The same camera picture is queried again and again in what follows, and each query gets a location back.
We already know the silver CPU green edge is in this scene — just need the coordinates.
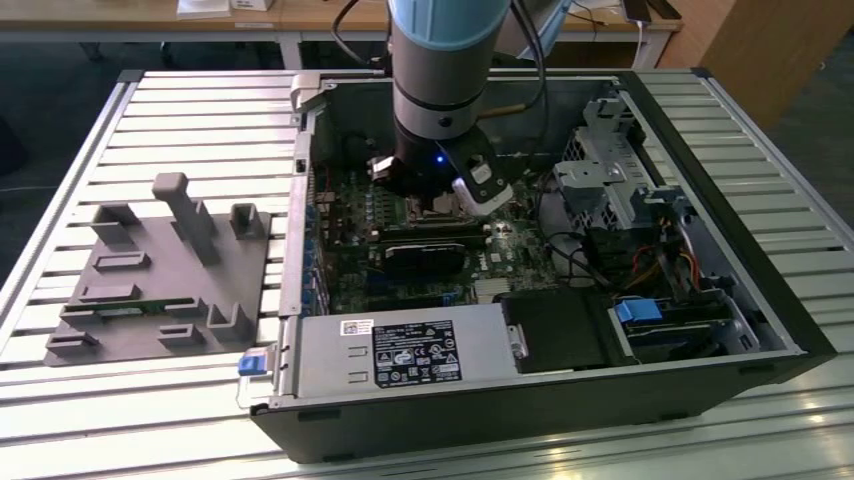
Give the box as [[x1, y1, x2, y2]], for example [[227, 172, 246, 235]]
[[426, 194, 463, 216]]

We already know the metal socket cover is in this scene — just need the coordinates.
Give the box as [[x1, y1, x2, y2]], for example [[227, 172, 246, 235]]
[[406, 197, 469, 225]]

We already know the CPU socket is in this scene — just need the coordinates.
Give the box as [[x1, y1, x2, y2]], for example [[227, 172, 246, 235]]
[[402, 197, 482, 227]]

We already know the black RAM slot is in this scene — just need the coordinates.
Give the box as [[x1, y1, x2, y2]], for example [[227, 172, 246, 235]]
[[377, 233, 487, 246], [378, 225, 483, 236]]

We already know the black graphics card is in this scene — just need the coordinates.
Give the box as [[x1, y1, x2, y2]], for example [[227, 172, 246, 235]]
[[381, 241, 469, 280]]

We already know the green motherboard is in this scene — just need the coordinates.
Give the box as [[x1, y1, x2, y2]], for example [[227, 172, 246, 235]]
[[313, 149, 562, 316]]

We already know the silver finned heatsink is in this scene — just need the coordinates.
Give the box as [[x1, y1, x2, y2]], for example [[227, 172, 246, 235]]
[[474, 278, 514, 304]]

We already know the metal drive cage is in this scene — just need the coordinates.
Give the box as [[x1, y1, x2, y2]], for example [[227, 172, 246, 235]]
[[552, 97, 689, 231]]

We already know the black plastic shroud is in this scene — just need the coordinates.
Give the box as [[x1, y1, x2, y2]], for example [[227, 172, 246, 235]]
[[498, 291, 633, 375]]

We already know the silver power supply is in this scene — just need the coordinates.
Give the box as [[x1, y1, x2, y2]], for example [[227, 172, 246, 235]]
[[270, 312, 533, 409]]

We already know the blue disk carrier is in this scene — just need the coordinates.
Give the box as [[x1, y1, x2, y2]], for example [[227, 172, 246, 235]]
[[614, 298, 664, 327]]

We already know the grey parts rack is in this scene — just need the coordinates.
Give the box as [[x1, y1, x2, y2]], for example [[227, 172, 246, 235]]
[[40, 171, 275, 370]]

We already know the blue case latch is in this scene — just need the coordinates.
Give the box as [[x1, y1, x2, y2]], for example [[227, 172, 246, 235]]
[[238, 351, 270, 377]]

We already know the green RAM stick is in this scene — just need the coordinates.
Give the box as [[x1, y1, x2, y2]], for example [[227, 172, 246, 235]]
[[64, 298, 197, 315]]

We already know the black device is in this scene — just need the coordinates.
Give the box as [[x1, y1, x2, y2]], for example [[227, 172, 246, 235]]
[[624, 0, 684, 22]]

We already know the black PC case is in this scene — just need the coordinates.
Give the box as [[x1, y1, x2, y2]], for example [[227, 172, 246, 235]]
[[247, 68, 840, 464]]

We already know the wooden desk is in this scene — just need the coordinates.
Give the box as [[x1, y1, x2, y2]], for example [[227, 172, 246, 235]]
[[0, 0, 686, 71]]

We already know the wooden cabinet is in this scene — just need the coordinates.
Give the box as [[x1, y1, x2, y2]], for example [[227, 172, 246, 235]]
[[657, 0, 854, 130]]

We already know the metal disk bay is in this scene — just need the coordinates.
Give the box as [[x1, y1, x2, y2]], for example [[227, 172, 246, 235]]
[[604, 287, 766, 369]]

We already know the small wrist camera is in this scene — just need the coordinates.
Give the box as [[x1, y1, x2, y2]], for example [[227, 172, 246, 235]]
[[366, 155, 395, 184]]

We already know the white camera black bracket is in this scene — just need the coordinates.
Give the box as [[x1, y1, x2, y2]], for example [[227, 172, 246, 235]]
[[450, 152, 515, 217]]

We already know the black data cable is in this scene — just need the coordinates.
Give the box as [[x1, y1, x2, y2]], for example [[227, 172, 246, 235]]
[[545, 232, 606, 294]]

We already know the black camera cable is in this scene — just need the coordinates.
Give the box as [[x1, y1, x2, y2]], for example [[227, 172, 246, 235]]
[[510, 0, 550, 151], [331, 0, 395, 76]]

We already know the yellow orange wire bundle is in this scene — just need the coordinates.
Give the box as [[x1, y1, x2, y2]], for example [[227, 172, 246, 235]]
[[624, 247, 706, 294]]

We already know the white cable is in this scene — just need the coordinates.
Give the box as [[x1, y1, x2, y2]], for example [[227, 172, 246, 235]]
[[632, 18, 653, 71]]

